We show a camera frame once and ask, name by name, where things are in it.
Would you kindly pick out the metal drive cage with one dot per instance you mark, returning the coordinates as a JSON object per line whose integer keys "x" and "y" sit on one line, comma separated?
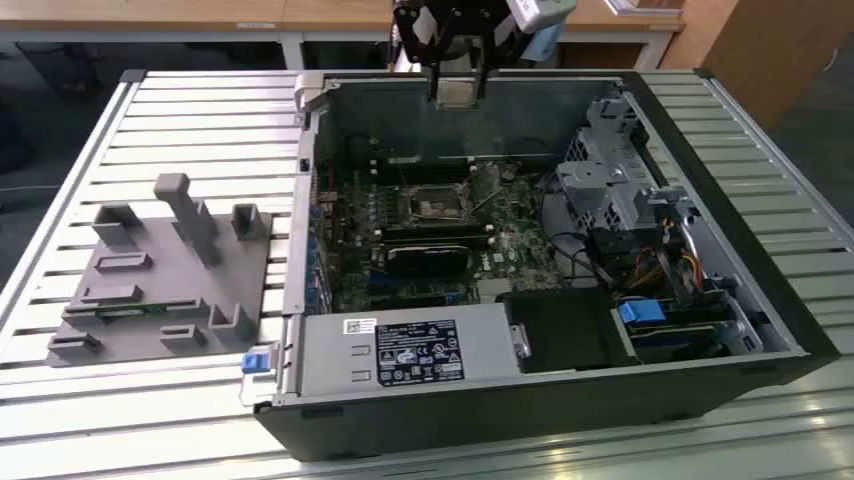
{"x": 600, "y": 190}

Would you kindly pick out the silver CPU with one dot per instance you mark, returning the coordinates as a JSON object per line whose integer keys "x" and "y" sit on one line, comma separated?
{"x": 459, "y": 95}

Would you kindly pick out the grey parts rack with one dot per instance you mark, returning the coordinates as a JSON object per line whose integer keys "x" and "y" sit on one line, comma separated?
{"x": 167, "y": 280}

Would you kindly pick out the black plastic shroud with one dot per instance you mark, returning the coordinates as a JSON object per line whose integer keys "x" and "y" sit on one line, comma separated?
{"x": 560, "y": 330}

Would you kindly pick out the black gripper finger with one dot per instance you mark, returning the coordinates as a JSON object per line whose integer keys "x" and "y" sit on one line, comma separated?
{"x": 416, "y": 45}
{"x": 502, "y": 40}

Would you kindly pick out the wooden desk white frame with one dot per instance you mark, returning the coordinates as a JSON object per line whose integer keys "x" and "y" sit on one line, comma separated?
{"x": 133, "y": 15}

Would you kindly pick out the black table corner cap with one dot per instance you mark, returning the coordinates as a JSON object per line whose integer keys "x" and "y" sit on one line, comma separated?
{"x": 131, "y": 76}
{"x": 703, "y": 74}

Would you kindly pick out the black graphics card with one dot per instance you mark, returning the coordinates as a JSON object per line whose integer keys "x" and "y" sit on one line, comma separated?
{"x": 427, "y": 260}

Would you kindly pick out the silver chipset heat sink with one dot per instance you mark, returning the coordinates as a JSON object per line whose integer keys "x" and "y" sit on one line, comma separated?
{"x": 494, "y": 290}

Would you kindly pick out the silver power supply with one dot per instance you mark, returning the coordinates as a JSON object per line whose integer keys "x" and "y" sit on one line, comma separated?
{"x": 334, "y": 350}

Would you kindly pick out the black RAM stick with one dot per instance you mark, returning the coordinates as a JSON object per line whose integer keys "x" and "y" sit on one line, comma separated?
{"x": 434, "y": 229}
{"x": 434, "y": 238}

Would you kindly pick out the black disk drive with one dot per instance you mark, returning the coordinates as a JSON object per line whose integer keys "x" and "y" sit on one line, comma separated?
{"x": 667, "y": 334}

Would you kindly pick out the blue disk carrier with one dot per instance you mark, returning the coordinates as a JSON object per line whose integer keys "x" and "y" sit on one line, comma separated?
{"x": 640, "y": 312}

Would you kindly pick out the wooden cabinet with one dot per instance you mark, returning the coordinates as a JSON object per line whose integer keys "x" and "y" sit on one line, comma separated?
{"x": 767, "y": 50}

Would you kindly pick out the black mesh waste basket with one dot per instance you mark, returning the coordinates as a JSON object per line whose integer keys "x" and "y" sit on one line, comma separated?
{"x": 60, "y": 70}

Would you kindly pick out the blue case latch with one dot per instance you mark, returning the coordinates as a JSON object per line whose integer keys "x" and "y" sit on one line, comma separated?
{"x": 253, "y": 364}

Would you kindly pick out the green motherboard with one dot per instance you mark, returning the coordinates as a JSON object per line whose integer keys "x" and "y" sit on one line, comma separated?
{"x": 520, "y": 250}

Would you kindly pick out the green RAM stick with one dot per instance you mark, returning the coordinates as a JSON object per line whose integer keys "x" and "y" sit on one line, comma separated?
{"x": 133, "y": 310}

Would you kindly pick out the white tray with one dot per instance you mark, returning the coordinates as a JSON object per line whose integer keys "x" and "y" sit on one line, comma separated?
{"x": 640, "y": 5}

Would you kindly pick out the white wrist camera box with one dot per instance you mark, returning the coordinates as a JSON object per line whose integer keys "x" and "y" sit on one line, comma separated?
{"x": 540, "y": 12}

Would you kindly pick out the CPU socket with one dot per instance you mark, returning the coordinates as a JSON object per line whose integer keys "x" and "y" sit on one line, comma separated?
{"x": 440, "y": 210}

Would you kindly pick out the black PC case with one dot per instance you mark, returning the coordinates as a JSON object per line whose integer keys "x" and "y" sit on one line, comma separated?
{"x": 467, "y": 425}

